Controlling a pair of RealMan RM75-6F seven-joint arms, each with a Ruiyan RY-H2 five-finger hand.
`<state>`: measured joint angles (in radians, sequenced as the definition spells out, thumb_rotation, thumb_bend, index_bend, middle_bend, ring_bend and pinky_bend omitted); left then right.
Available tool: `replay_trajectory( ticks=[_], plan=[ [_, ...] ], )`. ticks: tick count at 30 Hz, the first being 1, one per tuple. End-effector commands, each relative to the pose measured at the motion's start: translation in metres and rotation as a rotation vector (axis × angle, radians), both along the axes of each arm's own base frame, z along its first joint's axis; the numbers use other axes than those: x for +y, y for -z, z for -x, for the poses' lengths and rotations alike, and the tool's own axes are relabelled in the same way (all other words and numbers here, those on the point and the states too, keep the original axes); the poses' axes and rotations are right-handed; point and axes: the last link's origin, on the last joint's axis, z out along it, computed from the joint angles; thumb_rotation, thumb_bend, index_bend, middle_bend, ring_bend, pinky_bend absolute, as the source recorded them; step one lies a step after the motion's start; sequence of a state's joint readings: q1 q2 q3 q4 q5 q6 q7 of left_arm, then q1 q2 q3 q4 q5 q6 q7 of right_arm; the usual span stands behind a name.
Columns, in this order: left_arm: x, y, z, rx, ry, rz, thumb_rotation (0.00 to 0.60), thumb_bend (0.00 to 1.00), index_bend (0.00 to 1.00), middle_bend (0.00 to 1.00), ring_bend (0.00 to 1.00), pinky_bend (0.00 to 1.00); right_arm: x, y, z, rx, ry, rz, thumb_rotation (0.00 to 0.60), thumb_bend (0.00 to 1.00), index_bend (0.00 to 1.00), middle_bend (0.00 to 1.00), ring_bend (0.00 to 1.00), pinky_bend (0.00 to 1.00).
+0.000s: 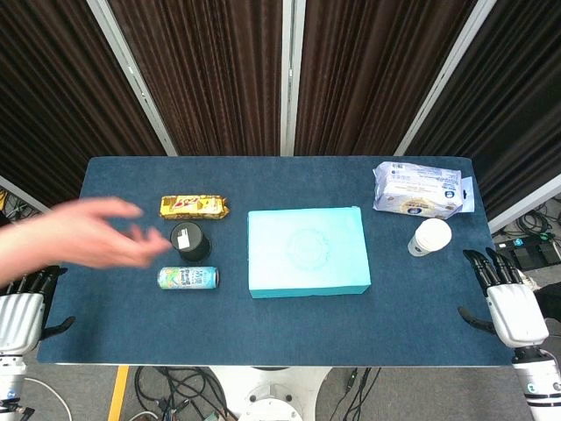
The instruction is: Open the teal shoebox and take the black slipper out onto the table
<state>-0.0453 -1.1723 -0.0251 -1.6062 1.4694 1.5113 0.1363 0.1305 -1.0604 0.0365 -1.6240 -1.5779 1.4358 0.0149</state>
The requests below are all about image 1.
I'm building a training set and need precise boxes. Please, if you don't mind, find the yellow snack bar package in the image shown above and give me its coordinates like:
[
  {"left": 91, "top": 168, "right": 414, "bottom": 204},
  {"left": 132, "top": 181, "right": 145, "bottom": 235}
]
[{"left": 158, "top": 195, "right": 231, "bottom": 221}]

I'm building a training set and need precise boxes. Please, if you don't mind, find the bare human forearm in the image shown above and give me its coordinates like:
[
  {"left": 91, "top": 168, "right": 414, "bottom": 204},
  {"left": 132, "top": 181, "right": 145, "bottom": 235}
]
[{"left": 0, "top": 218, "right": 49, "bottom": 291}]

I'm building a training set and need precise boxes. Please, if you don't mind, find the black cylindrical can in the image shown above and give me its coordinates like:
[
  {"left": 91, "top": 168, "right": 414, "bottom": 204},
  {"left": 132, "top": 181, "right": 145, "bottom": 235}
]
[{"left": 169, "top": 221, "right": 213, "bottom": 263}]

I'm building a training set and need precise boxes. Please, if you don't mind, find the black green cable tangle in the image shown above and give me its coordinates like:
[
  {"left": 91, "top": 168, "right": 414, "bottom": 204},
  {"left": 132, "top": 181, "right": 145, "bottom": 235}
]
[{"left": 515, "top": 204, "right": 561, "bottom": 243}]

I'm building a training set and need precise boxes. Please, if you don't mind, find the green blue drink can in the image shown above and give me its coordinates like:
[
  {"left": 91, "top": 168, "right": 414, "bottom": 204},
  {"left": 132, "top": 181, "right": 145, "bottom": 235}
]
[{"left": 156, "top": 266, "right": 220, "bottom": 292}]

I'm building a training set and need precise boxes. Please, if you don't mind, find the grey metal partition post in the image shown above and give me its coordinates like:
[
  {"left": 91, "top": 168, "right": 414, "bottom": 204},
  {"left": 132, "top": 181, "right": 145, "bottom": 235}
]
[
  {"left": 487, "top": 173, "right": 561, "bottom": 234},
  {"left": 394, "top": 0, "right": 500, "bottom": 157},
  {"left": 0, "top": 175, "right": 50, "bottom": 216},
  {"left": 280, "top": 0, "right": 307, "bottom": 157},
  {"left": 86, "top": 0, "right": 179, "bottom": 157}
]

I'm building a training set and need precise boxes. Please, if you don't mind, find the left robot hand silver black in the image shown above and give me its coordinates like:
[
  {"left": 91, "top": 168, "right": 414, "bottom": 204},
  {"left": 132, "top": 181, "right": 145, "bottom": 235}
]
[{"left": 0, "top": 265, "right": 76, "bottom": 353}]

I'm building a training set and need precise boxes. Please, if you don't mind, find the dark blue table mat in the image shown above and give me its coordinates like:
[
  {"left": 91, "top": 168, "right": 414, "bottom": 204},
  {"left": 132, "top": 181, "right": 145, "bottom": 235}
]
[{"left": 36, "top": 156, "right": 525, "bottom": 367}]

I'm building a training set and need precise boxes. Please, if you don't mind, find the white paper cup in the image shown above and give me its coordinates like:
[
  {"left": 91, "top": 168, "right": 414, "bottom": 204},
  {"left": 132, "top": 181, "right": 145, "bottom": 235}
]
[{"left": 407, "top": 218, "right": 453, "bottom": 258}]

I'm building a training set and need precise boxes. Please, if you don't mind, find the black cable with plug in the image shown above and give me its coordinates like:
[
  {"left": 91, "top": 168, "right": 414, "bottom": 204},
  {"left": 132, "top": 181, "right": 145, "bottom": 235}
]
[{"left": 344, "top": 367, "right": 383, "bottom": 398}]

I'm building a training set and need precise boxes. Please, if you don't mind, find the thin white cable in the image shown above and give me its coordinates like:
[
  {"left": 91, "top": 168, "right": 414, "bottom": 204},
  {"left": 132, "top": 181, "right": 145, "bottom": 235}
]
[{"left": 17, "top": 375, "right": 74, "bottom": 421}]

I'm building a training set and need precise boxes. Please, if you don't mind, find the white wet wipes package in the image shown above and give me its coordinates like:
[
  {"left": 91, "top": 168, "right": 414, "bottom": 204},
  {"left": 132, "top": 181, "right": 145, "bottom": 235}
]
[{"left": 372, "top": 161, "right": 475, "bottom": 221}]

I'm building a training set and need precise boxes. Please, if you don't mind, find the yellow floor tape strip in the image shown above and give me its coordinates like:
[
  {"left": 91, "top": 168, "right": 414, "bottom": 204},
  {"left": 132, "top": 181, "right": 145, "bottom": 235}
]
[{"left": 106, "top": 366, "right": 131, "bottom": 421}]

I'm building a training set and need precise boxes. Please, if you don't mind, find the bare human hand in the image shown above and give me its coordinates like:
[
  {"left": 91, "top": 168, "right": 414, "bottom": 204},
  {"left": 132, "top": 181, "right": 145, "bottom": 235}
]
[{"left": 25, "top": 196, "right": 174, "bottom": 271}]

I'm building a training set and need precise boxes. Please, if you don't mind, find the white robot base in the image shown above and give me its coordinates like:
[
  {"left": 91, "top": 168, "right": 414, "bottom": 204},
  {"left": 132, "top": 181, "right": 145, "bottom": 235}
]
[{"left": 208, "top": 366, "right": 334, "bottom": 421}]

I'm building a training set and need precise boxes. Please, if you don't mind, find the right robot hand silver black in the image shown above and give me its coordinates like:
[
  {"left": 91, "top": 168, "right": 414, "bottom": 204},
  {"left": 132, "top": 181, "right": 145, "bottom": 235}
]
[{"left": 458, "top": 247, "right": 550, "bottom": 349}]

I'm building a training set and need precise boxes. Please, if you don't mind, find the dark brown pleated curtain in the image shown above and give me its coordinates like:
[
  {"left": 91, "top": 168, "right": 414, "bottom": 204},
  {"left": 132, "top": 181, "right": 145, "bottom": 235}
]
[
  {"left": 405, "top": 0, "right": 561, "bottom": 220},
  {"left": 0, "top": 0, "right": 168, "bottom": 211},
  {"left": 108, "top": 0, "right": 284, "bottom": 157},
  {"left": 295, "top": 0, "right": 478, "bottom": 157}
]

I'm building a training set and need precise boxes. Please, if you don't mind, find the black yellow cable tangle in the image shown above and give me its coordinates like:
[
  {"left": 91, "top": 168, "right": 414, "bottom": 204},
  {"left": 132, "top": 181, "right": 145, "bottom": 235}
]
[{"left": 0, "top": 188, "right": 45, "bottom": 227}]

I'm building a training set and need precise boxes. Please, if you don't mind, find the black cable tangle under table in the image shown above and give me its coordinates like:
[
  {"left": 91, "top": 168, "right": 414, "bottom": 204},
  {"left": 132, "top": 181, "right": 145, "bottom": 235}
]
[{"left": 133, "top": 366, "right": 238, "bottom": 421}]

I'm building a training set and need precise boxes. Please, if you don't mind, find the turquoise cardboard box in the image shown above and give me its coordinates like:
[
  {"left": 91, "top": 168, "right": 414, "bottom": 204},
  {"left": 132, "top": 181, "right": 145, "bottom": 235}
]
[{"left": 247, "top": 206, "right": 373, "bottom": 300}]

